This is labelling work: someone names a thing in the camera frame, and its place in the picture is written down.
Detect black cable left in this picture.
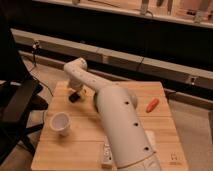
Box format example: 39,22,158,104
31,41,54,98

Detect black eraser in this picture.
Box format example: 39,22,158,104
69,93,80,103

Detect green bowl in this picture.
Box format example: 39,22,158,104
93,93,98,112

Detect black cable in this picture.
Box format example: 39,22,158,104
31,41,54,98
134,55,146,73

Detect black office chair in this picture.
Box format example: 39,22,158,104
0,13,48,165

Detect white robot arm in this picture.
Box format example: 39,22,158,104
63,58,163,171

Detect black cable right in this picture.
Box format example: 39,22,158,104
134,55,146,73

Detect white plastic bottle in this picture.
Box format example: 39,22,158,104
101,138,113,169

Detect orange carrot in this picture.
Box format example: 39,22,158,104
146,98,159,113

